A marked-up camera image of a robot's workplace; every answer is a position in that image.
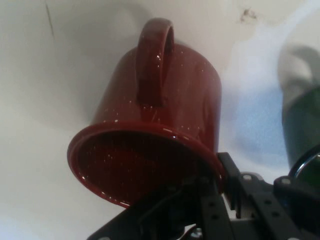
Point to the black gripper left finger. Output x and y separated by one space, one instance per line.
150 215

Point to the dark green enamel mug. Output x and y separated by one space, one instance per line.
305 120

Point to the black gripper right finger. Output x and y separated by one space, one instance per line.
275 212

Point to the red speckled mug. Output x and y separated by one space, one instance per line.
175 100

